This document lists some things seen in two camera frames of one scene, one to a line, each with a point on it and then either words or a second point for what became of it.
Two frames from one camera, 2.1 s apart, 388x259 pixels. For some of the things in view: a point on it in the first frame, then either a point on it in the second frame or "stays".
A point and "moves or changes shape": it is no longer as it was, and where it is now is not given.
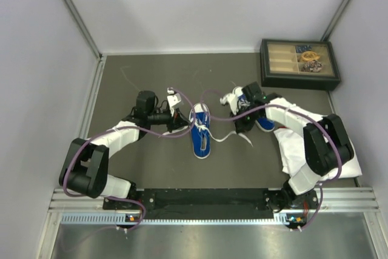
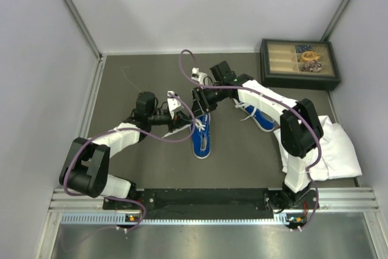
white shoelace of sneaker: (201, 126) moves or changes shape
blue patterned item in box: (300, 49) stays
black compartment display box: (307, 64) stays
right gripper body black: (247, 122) → (211, 97)
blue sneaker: (199, 122) stays
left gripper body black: (164, 116) stays
